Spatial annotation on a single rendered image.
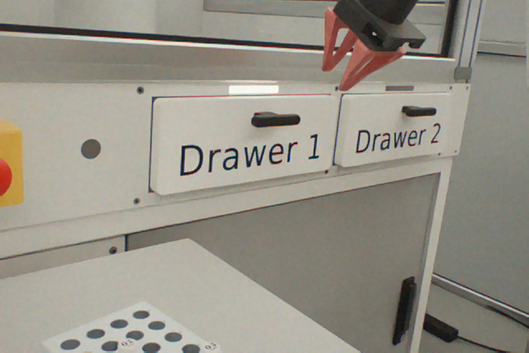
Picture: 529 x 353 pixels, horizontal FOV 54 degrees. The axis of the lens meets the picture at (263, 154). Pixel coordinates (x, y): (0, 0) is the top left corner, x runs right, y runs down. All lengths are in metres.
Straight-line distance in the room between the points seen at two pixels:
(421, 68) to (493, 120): 1.28
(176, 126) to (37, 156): 0.15
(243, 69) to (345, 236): 0.39
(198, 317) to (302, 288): 0.41
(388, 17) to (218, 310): 0.33
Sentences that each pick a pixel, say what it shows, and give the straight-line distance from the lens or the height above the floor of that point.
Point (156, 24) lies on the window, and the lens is 0.61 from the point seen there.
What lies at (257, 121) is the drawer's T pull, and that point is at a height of 0.91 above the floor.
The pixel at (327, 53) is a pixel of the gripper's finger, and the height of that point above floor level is 0.99.
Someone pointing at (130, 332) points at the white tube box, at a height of 0.80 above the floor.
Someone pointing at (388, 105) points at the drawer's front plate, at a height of 0.91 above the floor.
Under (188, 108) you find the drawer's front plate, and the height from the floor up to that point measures 0.92.
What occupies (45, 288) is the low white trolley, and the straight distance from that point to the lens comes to 0.54.
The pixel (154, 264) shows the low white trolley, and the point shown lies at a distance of 0.57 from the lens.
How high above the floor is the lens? 1.01
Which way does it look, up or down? 14 degrees down
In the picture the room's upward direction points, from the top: 5 degrees clockwise
